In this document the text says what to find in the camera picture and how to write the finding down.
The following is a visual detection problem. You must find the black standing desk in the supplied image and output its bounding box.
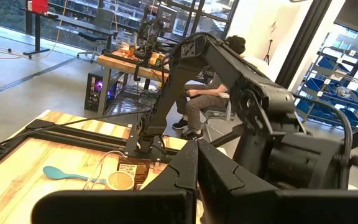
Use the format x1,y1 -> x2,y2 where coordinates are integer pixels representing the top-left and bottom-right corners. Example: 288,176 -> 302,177
20,6 -> 119,58

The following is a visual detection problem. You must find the teal plastic spoon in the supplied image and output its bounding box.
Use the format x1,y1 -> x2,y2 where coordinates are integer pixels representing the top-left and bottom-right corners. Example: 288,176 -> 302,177
42,166 -> 107,184

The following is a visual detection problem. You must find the black computer tower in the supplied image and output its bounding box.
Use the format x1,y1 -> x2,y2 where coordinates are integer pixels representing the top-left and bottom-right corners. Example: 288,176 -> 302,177
84,70 -> 121,113

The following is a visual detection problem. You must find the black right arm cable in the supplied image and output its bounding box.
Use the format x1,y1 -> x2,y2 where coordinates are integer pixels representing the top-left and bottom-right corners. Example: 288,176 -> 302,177
293,93 -> 354,190

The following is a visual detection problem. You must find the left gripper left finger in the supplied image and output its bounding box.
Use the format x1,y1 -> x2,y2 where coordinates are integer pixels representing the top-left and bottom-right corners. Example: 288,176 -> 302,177
143,139 -> 198,192

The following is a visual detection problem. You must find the person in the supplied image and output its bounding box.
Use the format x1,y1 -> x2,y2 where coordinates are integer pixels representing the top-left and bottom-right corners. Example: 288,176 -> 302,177
172,34 -> 270,141

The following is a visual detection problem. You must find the grey office chair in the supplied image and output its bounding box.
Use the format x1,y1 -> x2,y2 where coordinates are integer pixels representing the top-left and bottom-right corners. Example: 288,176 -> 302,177
76,7 -> 119,60

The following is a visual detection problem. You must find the jar with tan lid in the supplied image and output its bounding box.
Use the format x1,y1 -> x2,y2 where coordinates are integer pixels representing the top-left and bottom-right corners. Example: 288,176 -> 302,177
106,170 -> 135,191

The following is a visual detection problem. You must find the wooden work table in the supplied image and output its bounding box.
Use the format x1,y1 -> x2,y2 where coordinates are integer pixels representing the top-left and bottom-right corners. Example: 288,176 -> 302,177
96,51 -> 173,116

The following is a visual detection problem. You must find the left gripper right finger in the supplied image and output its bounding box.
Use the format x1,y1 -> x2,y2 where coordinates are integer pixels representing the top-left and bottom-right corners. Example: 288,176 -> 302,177
197,140 -> 278,224

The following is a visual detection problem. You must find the shelf with blue bins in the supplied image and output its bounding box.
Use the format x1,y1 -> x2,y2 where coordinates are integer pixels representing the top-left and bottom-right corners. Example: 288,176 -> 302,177
295,29 -> 358,128

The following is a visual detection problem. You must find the black metal table frame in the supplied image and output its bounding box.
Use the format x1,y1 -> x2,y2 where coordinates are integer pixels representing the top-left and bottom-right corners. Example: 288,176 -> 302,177
0,118 -> 186,178

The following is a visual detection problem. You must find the red box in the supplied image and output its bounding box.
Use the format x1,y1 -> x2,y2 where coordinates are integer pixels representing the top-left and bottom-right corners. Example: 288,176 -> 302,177
31,0 -> 49,13

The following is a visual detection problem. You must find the black tripod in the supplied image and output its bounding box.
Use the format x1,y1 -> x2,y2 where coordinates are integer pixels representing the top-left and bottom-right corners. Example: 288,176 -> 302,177
262,39 -> 275,66

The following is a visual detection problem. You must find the grey swivel chair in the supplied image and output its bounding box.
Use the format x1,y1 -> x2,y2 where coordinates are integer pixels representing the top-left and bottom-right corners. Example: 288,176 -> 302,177
197,93 -> 239,142

